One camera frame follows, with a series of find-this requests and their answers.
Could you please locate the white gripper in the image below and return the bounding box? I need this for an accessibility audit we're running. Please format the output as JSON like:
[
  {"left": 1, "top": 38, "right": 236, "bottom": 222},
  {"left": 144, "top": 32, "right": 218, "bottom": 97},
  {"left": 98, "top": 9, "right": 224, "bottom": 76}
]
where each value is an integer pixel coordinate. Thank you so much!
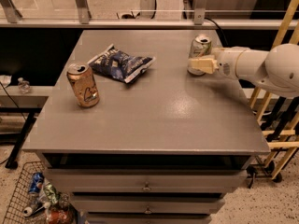
[{"left": 188, "top": 47, "right": 241, "bottom": 79}]

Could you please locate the white green 7up can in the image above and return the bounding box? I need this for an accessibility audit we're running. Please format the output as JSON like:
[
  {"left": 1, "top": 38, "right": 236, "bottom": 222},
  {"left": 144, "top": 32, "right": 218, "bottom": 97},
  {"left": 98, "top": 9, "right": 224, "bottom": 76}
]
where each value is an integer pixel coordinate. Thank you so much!
[{"left": 187, "top": 34, "right": 213, "bottom": 77}]

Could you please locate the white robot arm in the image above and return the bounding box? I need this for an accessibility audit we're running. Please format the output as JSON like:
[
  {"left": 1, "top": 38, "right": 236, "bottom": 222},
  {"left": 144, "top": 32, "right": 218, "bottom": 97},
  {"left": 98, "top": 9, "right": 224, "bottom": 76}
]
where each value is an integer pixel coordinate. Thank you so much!
[{"left": 188, "top": 44, "right": 299, "bottom": 98}]

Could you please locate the gold soda can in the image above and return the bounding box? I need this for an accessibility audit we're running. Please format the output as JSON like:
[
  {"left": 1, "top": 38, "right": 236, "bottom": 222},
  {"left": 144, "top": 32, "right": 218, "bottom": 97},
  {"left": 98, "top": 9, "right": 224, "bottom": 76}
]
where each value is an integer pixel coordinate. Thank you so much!
[{"left": 66, "top": 63, "right": 100, "bottom": 107}]

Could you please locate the green crushed can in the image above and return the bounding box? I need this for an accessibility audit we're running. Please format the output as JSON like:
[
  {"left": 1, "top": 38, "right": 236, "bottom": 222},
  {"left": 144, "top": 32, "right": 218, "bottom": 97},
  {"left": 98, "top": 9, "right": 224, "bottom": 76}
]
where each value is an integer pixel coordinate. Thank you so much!
[{"left": 44, "top": 183, "right": 59, "bottom": 205}]

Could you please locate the red soda can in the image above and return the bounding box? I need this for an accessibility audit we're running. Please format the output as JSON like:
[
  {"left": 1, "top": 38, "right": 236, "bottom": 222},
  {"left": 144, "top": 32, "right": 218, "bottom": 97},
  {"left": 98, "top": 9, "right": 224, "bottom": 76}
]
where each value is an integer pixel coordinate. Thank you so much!
[{"left": 46, "top": 210, "right": 74, "bottom": 224}]

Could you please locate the blue pepsi can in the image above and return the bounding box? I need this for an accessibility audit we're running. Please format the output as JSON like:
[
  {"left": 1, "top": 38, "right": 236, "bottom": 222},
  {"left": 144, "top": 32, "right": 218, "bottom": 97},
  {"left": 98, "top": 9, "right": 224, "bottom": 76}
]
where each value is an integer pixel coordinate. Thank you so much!
[{"left": 28, "top": 172, "right": 44, "bottom": 194}]

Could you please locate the white black can in basket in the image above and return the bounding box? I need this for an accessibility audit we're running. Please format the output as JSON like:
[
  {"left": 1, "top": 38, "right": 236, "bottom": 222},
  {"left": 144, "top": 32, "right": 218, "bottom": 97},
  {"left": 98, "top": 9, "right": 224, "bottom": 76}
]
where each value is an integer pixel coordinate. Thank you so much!
[{"left": 22, "top": 202, "right": 50, "bottom": 217}]

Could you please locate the blue chip bag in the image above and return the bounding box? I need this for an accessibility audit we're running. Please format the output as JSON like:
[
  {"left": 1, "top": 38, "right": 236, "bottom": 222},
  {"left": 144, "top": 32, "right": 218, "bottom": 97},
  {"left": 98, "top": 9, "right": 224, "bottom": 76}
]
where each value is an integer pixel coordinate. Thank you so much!
[{"left": 88, "top": 44, "right": 155, "bottom": 84}]

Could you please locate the grey drawer cabinet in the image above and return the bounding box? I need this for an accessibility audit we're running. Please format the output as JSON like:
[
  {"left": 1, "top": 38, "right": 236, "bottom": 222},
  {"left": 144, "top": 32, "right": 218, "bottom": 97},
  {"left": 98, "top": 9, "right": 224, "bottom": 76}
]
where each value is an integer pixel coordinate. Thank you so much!
[{"left": 24, "top": 30, "right": 268, "bottom": 224}]

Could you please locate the small glass bottle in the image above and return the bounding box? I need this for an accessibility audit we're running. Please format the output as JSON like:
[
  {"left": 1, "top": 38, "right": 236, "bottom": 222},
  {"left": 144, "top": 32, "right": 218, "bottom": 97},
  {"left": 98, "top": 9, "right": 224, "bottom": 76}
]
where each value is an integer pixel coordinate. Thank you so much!
[{"left": 18, "top": 77, "right": 31, "bottom": 94}]

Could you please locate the black-legged side bench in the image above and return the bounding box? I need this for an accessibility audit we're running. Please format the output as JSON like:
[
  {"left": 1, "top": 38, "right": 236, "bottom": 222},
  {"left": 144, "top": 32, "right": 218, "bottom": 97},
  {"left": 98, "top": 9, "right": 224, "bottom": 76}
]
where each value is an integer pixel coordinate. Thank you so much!
[{"left": 0, "top": 86, "right": 52, "bottom": 170}]

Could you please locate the black power cable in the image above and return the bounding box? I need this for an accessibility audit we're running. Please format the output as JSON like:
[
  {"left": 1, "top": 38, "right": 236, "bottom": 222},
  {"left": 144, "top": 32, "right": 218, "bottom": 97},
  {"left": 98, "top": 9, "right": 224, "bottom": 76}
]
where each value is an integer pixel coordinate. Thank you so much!
[{"left": 204, "top": 17, "right": 230, "bottom": 49}]

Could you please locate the metal railing frame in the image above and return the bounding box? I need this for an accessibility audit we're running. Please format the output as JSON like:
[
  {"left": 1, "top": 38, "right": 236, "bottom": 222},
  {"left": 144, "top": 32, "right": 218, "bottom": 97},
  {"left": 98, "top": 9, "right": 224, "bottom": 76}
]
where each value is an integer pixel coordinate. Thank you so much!
[{"left": 1, "top": 0, "right": 291, "bottom": 27}]

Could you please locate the wire basket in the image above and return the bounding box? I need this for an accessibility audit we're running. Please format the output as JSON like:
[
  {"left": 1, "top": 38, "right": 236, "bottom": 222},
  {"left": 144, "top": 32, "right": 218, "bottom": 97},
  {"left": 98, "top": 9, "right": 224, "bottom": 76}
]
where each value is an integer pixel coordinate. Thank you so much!
[{"left": 2, "top": 161, "right": 44, "bottom": 224}]

